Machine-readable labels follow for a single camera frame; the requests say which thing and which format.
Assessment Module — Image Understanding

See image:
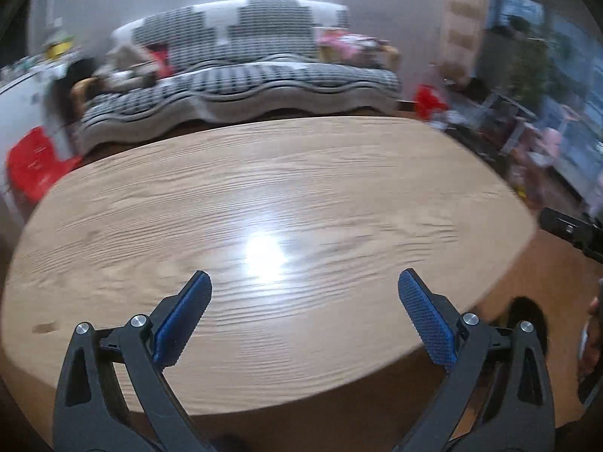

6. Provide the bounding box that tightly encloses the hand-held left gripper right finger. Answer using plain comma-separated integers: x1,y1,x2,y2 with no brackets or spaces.
396,268,557,452

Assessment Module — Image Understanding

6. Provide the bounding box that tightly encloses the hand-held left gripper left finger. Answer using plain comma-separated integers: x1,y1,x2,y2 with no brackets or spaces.
53,270,214,452

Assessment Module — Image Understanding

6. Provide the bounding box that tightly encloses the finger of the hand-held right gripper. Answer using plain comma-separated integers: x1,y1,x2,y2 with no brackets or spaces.
539,207,603,264

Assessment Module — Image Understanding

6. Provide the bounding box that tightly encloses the person's right hand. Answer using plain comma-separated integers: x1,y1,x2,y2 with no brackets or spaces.
579,278,603,387

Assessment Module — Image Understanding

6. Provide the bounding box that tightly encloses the pink plastic toy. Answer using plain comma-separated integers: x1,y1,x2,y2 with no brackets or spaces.
530,106,568,168

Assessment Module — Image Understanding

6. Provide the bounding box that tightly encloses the window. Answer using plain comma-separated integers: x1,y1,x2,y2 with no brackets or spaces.
490,0,603,208

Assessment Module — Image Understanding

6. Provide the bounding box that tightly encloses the green house plant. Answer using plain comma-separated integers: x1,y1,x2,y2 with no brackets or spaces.
506,16,566,104

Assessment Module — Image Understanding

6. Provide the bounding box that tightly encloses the red bucket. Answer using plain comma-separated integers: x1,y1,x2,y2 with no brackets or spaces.
413,84,448,121

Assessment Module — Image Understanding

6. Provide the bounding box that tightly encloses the red plastic chair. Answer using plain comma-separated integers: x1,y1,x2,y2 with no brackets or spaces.
7,127,81,203

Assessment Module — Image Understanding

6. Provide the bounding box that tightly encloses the black white striped sofa cover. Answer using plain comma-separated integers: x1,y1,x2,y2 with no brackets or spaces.
75,0,401,151

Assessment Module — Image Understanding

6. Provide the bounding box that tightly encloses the beige patterned curtain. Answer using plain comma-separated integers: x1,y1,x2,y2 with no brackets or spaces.
440,0,491,81

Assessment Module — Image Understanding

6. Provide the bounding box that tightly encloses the brown plush toy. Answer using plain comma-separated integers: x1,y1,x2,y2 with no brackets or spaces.
94,44,158,92

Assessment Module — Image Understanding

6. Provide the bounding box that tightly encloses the red cushion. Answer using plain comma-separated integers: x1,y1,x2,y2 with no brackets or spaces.
148,44,175,78

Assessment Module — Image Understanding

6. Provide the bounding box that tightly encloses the white cabinet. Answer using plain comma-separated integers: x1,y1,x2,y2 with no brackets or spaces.
0,63,67,227

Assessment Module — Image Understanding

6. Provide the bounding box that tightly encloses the pink printed pillow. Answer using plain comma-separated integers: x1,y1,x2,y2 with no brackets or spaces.
315,28,378,64

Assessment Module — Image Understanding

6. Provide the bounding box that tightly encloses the yellow box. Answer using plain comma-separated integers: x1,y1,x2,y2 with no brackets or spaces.
44,33,73,60

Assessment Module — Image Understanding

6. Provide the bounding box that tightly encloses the cluster of small bottles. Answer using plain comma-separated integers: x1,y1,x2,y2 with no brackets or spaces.
0,54,45,78

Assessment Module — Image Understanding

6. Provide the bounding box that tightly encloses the wooden frame sofa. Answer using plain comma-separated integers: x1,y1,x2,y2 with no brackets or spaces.
70,0,403,154

